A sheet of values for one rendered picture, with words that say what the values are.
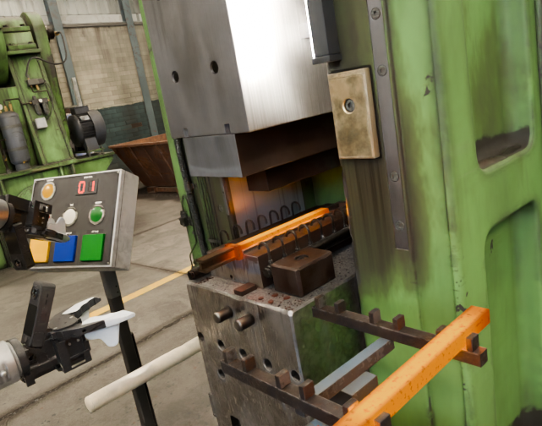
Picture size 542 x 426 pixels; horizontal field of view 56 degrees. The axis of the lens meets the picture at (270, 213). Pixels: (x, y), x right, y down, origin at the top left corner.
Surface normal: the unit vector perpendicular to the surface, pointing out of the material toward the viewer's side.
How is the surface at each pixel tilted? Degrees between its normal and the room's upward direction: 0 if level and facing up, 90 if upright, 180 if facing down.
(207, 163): 90
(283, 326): 90
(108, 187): 60
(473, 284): 90
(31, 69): 79
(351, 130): 90
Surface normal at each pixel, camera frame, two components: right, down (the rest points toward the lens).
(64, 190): -0.40, -0.23
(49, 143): 0.60, -0.11
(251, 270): -0.72, 0.29
